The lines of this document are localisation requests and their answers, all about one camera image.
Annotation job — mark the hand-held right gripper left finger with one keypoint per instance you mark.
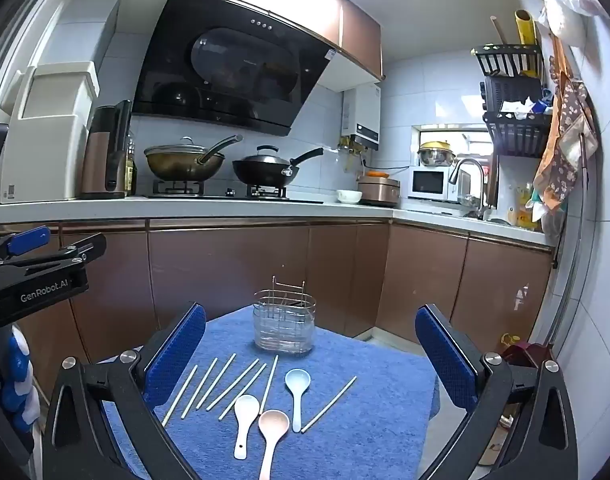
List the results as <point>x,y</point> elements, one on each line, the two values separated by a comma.
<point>177,355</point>

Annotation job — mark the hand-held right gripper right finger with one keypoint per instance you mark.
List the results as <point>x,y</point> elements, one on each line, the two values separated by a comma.
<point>442,355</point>

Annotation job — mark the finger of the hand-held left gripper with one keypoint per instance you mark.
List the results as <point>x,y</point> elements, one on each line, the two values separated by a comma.
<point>30,240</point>
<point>77,252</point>

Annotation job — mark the pale wooden chopstick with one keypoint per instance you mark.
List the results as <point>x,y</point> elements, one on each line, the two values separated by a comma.
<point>233,384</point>
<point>180,396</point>
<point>329,404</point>
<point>200,388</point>
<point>216,381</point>
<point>243,391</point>
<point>269,385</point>

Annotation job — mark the white spoon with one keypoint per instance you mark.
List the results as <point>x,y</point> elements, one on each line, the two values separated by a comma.
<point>246,410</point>

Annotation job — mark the pink spoon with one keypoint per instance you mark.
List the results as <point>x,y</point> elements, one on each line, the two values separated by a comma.
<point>274,422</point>

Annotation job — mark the pale blue spoon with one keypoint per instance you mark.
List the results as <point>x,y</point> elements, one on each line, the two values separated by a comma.
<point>297,382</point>

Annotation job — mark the person's left hand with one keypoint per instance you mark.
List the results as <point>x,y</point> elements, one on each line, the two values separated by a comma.
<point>17,360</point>

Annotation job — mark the red plastic item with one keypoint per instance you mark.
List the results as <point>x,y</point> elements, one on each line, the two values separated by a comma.
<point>525,355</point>

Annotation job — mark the blue towel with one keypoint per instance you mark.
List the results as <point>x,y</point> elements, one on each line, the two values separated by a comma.
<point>365,410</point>

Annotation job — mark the cooking oil bottle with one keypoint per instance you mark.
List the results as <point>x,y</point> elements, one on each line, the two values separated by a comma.
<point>131,170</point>

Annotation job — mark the brown and black appliance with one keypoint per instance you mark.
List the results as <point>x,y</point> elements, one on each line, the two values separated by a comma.
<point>105,155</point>

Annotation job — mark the brown base cabinets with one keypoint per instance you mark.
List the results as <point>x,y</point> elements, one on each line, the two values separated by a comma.
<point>235,265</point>

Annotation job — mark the white countertop appliance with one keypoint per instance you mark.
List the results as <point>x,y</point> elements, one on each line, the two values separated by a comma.
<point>50,135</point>

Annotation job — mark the steel pot with lid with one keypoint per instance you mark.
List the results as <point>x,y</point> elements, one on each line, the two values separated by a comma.
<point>180,162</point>

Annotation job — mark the white kitchen countertop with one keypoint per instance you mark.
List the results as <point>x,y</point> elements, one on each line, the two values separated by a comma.
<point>235,208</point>

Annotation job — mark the gas stove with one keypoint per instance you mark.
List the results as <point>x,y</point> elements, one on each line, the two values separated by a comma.
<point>225,195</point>

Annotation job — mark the yellow detergent bottle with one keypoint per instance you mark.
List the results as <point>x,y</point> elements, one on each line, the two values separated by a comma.
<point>522,215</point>

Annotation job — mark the white microwave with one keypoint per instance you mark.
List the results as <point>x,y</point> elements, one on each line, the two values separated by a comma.
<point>430,185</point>

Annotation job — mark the white plastic bag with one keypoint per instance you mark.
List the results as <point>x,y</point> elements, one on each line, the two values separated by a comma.
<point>547,217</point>

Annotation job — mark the copper rice cooker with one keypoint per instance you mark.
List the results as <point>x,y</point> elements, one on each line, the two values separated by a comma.
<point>380,190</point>

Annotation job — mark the steel pipe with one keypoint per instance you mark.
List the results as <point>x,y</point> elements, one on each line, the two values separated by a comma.
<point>577,240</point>

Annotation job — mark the white bowl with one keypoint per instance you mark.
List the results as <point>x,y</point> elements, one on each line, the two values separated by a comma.
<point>349,196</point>

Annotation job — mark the orange plastic item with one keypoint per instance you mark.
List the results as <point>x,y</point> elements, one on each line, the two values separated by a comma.
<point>377,174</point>

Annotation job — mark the steel faucet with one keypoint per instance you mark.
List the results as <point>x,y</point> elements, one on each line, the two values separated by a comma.
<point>467,160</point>

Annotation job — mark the black wok with lid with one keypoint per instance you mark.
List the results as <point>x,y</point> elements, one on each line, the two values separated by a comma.
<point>262,170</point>

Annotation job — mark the kitchen window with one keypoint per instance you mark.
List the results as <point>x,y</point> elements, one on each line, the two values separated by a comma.
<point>465,136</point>

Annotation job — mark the brass pipe fittings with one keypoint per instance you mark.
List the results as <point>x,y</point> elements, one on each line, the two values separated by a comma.
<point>352,152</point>

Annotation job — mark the floral apron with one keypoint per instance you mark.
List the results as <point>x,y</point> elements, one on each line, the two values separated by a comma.
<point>567,150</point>

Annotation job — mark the black range hood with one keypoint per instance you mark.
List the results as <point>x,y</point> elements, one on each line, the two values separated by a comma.
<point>235,60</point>

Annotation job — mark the white water heater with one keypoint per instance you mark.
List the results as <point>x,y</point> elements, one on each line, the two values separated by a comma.
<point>362,115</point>

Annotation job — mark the wooden rolling pin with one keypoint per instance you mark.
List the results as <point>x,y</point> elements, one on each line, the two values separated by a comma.
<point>499,30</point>

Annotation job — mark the yellow roll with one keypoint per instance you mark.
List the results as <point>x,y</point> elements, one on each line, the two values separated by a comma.
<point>527,27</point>

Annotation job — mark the clear plastic bag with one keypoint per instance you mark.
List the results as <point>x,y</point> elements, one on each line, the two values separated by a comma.
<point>570,10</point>

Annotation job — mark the black wall rack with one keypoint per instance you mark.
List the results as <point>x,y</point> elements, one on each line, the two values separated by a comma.
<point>515,132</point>

